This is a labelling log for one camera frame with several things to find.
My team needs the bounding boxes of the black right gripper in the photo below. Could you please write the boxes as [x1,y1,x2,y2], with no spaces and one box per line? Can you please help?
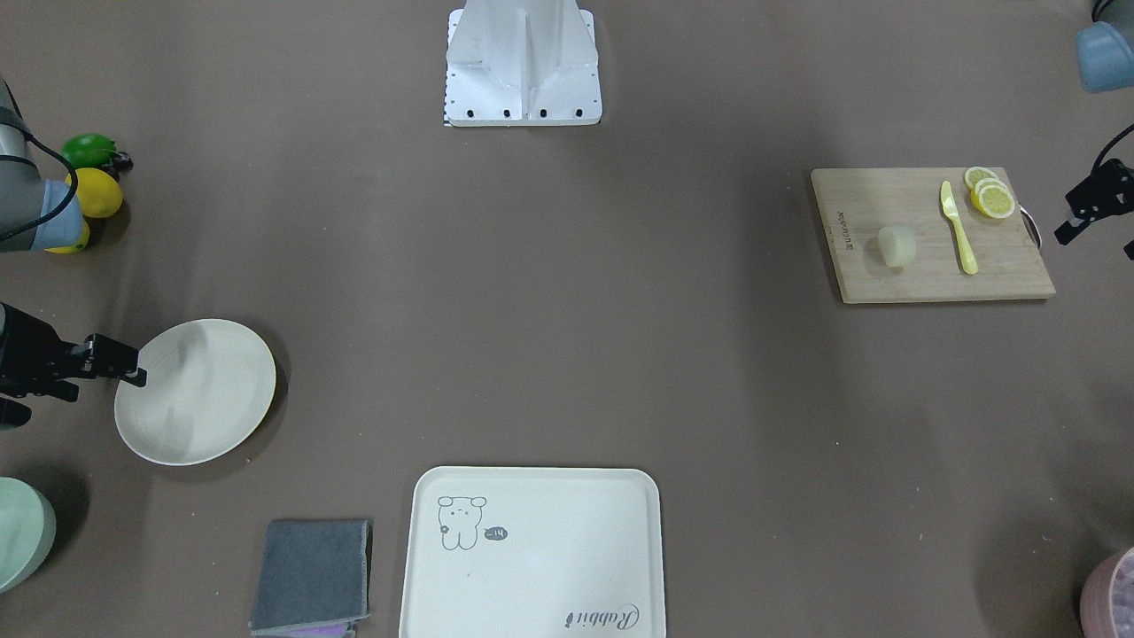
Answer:
[1,303,147,431]

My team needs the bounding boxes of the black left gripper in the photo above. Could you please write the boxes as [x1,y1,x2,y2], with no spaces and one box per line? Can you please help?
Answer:
[1053,159,1133,245]

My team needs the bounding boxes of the cream round plate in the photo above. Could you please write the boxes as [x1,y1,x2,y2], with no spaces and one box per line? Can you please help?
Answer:
[115,318,276,467]

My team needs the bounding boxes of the pale white bun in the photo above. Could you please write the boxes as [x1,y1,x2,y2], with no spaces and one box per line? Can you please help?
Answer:
[875,226,919,269]

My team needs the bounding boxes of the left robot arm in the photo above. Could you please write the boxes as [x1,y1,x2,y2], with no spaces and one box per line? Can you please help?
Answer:
[1053,1,1133,245]

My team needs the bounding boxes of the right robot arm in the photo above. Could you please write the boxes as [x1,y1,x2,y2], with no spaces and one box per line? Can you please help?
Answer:
[1,83,147,431]

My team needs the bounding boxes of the cream rabbit tray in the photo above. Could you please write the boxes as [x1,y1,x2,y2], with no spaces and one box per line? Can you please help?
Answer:
[400,467,667,637]

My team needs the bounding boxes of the yellow lemon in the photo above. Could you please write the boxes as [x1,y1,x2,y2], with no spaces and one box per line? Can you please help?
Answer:
[65,168,124,219]
[45,221,90,254]

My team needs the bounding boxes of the lemon slices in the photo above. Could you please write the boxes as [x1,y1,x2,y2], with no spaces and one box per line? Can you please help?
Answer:
[963,165,1018,221]

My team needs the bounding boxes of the yellow plastic knife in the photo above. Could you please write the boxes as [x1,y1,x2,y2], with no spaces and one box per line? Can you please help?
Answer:
[939,179,979,277]

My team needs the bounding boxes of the mint green bowl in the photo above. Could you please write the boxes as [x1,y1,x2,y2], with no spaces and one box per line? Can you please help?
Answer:
[1,477,57,593]

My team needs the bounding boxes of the green lime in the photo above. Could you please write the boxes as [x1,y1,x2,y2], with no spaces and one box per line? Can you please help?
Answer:
[60,133,118,169]

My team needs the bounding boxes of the bamboo cutting board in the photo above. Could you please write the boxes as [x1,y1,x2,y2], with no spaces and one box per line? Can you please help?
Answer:
[811,168,1053,304]

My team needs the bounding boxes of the grey folded cloth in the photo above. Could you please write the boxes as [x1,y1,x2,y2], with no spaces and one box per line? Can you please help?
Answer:
[249,518,371,637]

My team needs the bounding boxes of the pink bowl with ice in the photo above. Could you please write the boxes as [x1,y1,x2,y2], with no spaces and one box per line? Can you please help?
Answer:
[1080,548,1133,637]

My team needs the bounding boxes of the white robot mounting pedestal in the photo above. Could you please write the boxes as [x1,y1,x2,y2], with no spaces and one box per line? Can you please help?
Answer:
[443,1,603,127]

